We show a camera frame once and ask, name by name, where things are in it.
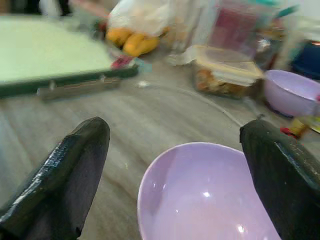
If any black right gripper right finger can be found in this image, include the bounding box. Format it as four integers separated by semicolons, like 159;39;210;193
239;119;320;240

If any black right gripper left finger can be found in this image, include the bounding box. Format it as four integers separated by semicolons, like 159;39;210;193
0;116;111;240

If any lilac plastic bowl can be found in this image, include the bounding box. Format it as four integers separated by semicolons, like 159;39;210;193
136;141;282;240
263;69;320;118

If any yellow and red packet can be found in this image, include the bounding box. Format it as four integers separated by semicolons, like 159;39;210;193
279;115;320;139

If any clear food container with lid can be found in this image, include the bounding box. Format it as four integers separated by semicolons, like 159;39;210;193
191;44;265;99

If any dark blue container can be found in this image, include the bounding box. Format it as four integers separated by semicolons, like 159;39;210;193
291;41;320;80

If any yellow mango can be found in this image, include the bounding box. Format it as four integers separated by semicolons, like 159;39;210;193
106;27;135;47
122;33;161;57

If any clear jar with red contents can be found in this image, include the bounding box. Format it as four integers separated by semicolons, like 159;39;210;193
208;4;263;59

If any clear drinking glass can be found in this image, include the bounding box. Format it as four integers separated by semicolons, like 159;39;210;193
166;9;198;66

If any white plastic bag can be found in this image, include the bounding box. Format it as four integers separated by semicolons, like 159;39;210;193
107;0;201;37

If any green board with dark frame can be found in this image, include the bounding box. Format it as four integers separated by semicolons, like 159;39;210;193
0;15;140;99

